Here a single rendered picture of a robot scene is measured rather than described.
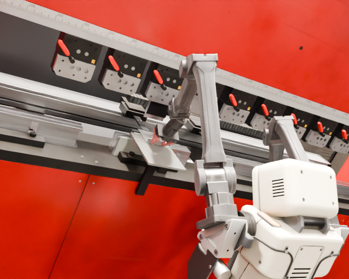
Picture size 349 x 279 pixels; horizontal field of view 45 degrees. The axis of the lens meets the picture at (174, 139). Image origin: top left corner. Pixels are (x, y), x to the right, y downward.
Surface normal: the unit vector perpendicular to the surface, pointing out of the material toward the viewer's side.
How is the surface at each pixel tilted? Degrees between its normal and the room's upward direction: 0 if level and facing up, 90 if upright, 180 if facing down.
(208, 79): 53
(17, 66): 90
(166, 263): 90
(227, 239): 82
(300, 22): 90
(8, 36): 90
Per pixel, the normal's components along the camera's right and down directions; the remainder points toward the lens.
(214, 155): 0.14, -0.27
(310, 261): 0.47, 0.37
